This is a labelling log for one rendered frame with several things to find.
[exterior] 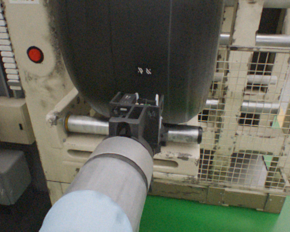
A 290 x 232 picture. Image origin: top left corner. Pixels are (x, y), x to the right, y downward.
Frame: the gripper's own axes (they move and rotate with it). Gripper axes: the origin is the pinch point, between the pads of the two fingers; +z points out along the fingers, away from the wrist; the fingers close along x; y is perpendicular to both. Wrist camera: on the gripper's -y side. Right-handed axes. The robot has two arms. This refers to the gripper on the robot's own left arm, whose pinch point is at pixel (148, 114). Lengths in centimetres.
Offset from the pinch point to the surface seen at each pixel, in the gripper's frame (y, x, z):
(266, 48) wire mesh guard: 6, -34, 57
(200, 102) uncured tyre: 1.6, -9.8, 4.9
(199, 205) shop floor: -92, -20, 84
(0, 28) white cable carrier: 13.2, 40.9, 16.5
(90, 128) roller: -9.5, 16.2, 10.4
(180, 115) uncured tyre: -1.4, -6.0, 4.3
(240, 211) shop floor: -92, -43, 83
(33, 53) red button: 7.4, 32.3, 15.6
